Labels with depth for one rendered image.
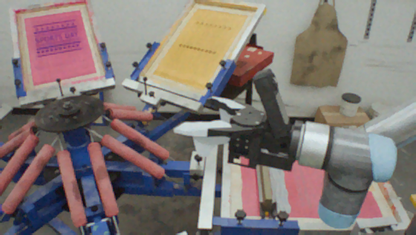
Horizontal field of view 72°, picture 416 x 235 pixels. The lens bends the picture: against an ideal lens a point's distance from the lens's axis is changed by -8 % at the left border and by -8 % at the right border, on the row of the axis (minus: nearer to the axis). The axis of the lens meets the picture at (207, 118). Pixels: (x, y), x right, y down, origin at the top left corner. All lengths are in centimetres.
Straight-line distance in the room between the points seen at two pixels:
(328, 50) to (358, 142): 283
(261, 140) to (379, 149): 19
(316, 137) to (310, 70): 287
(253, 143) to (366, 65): 314
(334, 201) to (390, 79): 327
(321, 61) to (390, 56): 77
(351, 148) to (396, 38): 315
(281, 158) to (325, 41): 280
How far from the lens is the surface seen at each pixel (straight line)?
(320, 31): 327
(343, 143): 51
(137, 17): 329
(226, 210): 130
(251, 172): 152
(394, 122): 64
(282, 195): 143
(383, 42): 358
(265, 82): 49
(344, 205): 58
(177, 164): 143
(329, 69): 342
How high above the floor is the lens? 197
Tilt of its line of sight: 32 degrees down
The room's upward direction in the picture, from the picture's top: straight up
